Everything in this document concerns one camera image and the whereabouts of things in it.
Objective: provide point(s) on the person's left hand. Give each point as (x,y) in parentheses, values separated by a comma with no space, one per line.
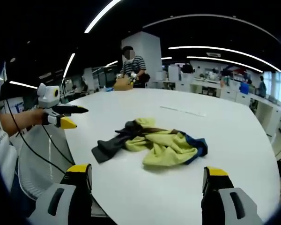
(37,116)

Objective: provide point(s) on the small blue item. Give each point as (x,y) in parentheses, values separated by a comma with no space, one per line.
(108,89)

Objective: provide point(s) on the white cabinet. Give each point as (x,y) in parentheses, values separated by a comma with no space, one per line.
(174,73)

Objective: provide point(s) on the white office counter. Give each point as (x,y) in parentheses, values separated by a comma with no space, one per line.
(267,110)

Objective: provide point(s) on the curved ceiling light strip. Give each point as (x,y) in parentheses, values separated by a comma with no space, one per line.
(236,61)
(220,50)

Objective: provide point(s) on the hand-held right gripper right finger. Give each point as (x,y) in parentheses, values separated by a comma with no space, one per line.
(224,206)

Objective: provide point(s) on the person's white printed shirt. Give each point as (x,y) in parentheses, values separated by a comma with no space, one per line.
(1,140)

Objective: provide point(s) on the black bag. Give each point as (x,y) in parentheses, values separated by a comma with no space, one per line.
(146,77)

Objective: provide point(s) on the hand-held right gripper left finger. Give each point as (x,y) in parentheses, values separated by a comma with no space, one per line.
(61,204)

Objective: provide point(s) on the yellow blue grey garment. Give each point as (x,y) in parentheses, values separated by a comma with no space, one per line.
(164,147)

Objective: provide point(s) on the short ceiling light strip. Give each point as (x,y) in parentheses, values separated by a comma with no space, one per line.
(69,65)
(23,84)

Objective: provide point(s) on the long ceiling light strip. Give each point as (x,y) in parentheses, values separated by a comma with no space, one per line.
(103,15)

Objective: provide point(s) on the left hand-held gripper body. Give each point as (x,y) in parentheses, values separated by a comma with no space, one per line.
(48,97)

